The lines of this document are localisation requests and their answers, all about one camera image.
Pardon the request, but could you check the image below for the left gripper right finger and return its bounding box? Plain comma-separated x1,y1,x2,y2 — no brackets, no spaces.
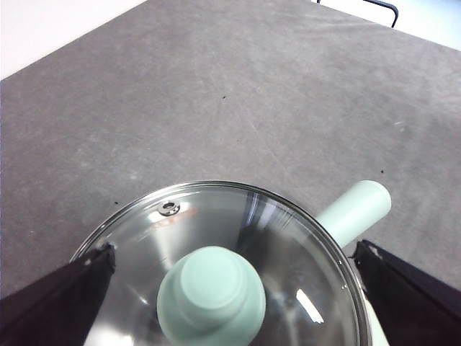
354,239,461,346

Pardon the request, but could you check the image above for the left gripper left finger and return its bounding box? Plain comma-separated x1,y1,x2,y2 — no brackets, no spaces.
0,244,117,346

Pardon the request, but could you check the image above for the glass lid with green knob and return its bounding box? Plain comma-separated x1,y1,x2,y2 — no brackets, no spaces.
68,179,372,346

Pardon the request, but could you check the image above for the mint green pot with handle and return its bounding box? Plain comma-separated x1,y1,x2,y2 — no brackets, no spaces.
315,179,392,346

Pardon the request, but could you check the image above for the black metal frame bar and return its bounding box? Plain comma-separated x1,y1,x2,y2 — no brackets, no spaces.
316,0,399,29

